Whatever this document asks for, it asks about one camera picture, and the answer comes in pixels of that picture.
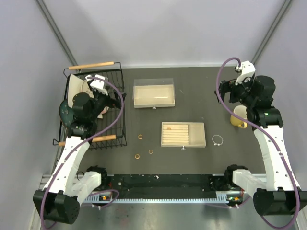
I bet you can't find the purple cable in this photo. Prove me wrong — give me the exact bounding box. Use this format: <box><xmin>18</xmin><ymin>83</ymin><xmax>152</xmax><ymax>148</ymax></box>
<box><xmin>40</xmin><ymin>76</ymin><xmax>125</xmax><ymax>229</ymax></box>
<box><xmin>215</xmin><ymin>57</ymin><xmax>302</xmax><ymax>229</ymax></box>

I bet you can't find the square cream plate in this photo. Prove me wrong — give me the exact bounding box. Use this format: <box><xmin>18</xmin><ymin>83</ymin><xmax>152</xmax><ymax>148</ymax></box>
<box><xmin>67</xmin><ymin>74</ymin><xmax>84</xmax><ymax>108</ymax></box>

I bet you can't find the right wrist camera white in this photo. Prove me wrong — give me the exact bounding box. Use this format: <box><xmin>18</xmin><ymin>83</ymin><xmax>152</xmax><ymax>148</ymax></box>
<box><xmin>235</xmin><ymin>61</ymin><xmax>256</xmax><ymax>85</ymax></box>

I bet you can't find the yellow mug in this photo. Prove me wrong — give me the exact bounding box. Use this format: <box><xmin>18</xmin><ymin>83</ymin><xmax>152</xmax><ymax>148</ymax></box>
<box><xmin>230</xmin><ymin>105</ymin><xmax>248</xmax><ymax>129</ymax></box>

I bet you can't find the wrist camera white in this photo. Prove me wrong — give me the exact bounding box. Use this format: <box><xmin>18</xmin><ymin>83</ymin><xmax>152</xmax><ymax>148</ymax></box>
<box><xmin>235</xmin><ymin>61</ymin><xmax>256</xmax><ymax>85</ymax></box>
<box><xmin>85</xmin><ymin>74</ymin><xmax>108</xmax><ymax>95</ymax></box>

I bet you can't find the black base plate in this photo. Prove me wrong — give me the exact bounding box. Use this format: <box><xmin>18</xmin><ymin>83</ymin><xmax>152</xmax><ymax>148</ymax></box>
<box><xmin>102</xmin><ymin>174</ymin><xmax>241</xmax><ymax>192</ymax></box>

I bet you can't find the clear acrylic jewelry box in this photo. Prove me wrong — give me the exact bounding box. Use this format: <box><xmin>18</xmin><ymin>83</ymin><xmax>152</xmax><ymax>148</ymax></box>
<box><xmin>133</xmin><ymin>78</ymin><xmax>176</xmax><ymax>109</ymax></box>

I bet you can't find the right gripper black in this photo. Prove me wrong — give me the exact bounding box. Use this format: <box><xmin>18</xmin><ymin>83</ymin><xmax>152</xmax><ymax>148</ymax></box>
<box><xmin>214</xmin><ymin>75</ymin><xmax>256</xmax><ymax>108</ymax></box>

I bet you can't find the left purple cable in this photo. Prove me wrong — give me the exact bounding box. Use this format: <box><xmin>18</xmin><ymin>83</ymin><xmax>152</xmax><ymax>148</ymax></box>
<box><xmin>40</xmin><ymin>76</ymin><xmax>125</xmax><ymax>229</ymax></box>

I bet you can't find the beige velvet jewelry tray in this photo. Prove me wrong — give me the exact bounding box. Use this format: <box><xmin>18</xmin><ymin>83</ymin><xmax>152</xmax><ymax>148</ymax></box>
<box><xmin>161</xmin><ymin>122</ymin><xmax>206</xmax><ymax>150</ymax></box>

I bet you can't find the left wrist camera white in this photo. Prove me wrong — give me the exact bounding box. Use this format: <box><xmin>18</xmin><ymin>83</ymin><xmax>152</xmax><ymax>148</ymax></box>
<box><xmin>85</xmin><ymin>74</ymin><xmax>108</xmax><ymax>95</ymax></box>

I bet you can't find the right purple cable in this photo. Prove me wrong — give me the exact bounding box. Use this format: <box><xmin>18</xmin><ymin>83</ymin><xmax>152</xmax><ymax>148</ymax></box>
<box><xmin>215</xmin><ymin>57</ymin><xmax>302</xmax><ymax>229</ymax></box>

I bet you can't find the round pink cream plate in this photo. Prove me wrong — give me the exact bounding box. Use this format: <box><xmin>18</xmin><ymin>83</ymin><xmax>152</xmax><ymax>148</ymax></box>
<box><xmin>80</xmin><ymin>80</ymin><xmax>109</xmax><ymax>119</ymax></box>

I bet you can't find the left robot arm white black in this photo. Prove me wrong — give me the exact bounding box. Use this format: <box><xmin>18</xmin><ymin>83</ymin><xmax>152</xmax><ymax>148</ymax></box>
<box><xmin>33</xmin><ymin>91</ymin><xmax>126</xmax><ymax>224</ymax></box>

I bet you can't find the black wire dish rack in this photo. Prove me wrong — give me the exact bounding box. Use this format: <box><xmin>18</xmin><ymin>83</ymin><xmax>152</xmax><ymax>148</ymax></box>
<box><xmin>52</xmin><ymin>61</ymin><xmax>128</xmax><ymax>150</ymax></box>

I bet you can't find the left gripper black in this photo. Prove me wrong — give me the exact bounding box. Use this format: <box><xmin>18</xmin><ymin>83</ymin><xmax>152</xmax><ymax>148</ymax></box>
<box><xmin>88</xmin><ymin>85</ymin><xmax>126</xmax><ymax>121</ymax></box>

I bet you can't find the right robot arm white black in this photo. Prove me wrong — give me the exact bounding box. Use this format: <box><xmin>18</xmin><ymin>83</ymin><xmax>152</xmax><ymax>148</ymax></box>
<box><xmin>215</xmin><ymin>76</ymin><xmax>307</xmax><ymax>216</ymax></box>

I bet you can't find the grey slotted cable duct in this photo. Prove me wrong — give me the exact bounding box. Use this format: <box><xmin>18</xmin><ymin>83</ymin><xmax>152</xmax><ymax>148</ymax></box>
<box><xmin>86</xmin><ymin>193</ymin><xmax>244</xmax><ymax>204</ymax></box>

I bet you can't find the dark green round plate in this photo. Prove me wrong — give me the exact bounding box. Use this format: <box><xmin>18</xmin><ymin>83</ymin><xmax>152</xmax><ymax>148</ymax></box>
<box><xmin>59</xmin><ymin>99</ymin><xmax>75</xmax><ymax>128</ymax></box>

